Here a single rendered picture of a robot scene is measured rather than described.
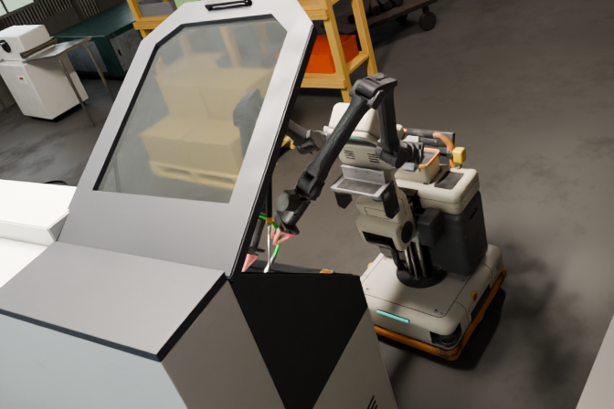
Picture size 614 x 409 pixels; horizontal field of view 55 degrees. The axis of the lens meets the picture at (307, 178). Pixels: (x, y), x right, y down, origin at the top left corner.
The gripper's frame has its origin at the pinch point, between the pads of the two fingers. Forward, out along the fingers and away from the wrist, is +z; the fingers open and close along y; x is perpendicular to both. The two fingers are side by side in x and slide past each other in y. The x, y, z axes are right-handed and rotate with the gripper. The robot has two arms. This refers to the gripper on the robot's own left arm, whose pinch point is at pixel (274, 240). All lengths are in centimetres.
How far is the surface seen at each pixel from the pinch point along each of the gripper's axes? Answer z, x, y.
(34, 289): 29, -72, 11
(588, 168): -69, 252, -72
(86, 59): 236, 109, -698
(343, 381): 27, 34, 37
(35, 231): 31, -70, -19
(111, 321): 9, -63, 39
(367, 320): 12, 46, 20
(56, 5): 219, 68, -821
